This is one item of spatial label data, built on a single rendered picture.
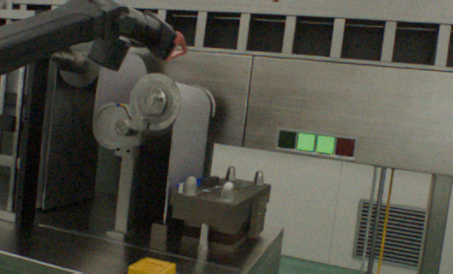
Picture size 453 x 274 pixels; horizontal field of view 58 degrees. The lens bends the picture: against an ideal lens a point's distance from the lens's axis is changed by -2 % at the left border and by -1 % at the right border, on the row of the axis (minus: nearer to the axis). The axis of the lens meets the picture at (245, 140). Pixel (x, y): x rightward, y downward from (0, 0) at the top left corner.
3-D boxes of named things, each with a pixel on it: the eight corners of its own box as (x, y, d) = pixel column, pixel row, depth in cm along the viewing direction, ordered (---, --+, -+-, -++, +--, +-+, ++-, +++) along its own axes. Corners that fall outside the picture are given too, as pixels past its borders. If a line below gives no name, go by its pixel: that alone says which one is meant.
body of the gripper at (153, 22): (163, 60, 88) (141, 51, 82) (135, 35, 92) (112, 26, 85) (180, 35, 87) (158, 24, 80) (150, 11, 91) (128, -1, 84)
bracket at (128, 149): (105, 236, 102) (117, 114, 101) (119, 230, 109) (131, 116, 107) (121, 239, 101) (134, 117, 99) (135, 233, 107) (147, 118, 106)
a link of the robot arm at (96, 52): (124, 12, 71) (87, -10, 72) (95, 71, 73) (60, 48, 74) (155, 27, 82) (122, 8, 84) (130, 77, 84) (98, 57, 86)
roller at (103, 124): (90, 144, 111) (95, 100, 111) (139, 141, 136) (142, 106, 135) (128, 150, 108) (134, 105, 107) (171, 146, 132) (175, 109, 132)
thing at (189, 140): (166, 192, 106) (173, 121, 105) (200, 182, 128) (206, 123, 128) (167, 192, 106) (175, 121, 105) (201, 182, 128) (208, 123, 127)
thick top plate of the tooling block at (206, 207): (171, 217, 101) (173, 193, 101) (223, 194, 140) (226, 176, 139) (233, 230, 97) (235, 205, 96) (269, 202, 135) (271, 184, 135)
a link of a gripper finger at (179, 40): (184, 68, 96) (160, 59, 87) (165, 53, 98) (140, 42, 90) (200, 44, 94) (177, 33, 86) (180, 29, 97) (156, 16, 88)
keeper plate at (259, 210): (247, 237, 113) (252, 198, 112) (257, 229, 123) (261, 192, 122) (256, 238, 112) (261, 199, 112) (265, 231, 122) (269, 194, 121)
